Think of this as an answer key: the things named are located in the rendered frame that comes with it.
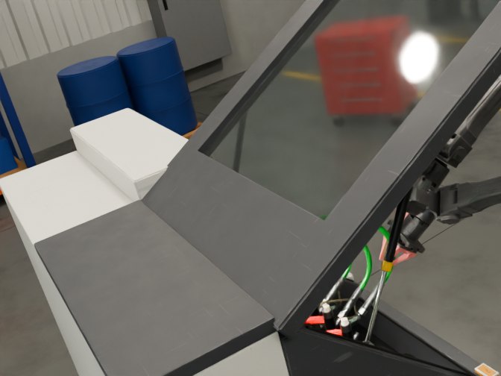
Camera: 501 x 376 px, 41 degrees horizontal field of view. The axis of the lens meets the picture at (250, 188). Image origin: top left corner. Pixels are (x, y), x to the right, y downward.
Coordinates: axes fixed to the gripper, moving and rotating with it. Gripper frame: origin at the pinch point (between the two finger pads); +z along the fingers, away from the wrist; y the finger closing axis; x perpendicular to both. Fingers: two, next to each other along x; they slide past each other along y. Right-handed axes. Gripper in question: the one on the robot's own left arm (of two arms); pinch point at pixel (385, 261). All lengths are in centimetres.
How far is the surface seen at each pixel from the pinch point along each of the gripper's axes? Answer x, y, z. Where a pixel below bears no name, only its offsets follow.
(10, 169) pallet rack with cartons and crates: 19, -471, 263
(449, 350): 24.9, 13.4, 11.1
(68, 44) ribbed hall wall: 50, -633, 174
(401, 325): 23.3, -2.2, 17.6
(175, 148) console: -46, -44, 11
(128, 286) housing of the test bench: -65, 13, 20
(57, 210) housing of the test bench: -66, -45, 42
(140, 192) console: -55, -29, 20
